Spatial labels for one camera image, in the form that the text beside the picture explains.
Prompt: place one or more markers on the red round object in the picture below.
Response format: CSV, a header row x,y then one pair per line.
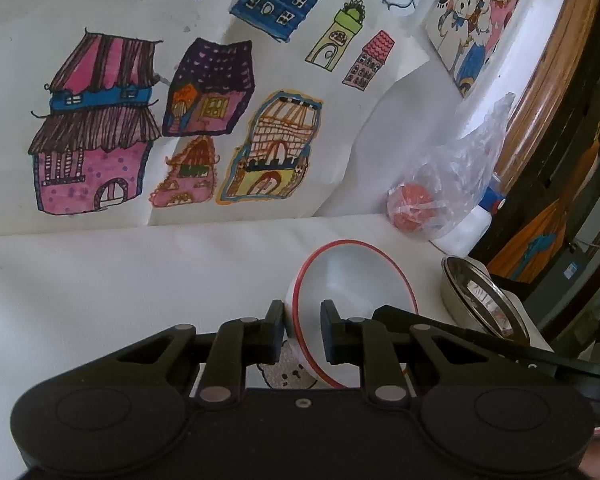
x,y
410,207

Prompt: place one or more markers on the brown wooden frame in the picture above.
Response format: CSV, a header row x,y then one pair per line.
x,y
545,85

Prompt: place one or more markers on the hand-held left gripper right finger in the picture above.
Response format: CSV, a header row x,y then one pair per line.
x,y
327,335

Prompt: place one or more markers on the steel bowl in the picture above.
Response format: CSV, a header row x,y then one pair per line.
x,y
480,295

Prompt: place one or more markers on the coloured houses drawing paper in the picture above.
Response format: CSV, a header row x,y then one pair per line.
x,y
180,110

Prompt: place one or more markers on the cartoon bear drawing paper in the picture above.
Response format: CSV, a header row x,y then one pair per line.
x,y
472,25

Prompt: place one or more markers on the white bowl with red rim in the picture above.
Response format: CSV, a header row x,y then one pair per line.
x,y
350,280

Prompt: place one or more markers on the dark wooden furniture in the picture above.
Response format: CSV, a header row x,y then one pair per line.
x,y
595,185

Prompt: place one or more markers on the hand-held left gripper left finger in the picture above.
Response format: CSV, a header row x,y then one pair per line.
x,y
276,332

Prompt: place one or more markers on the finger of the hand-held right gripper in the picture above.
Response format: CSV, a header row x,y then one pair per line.
x,y
395,317

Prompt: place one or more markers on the clear plastic bag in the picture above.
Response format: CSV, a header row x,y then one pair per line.
x,y
472,170

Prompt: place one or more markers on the white bottle with blue lid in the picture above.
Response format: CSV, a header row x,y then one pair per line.
x,y
467,230

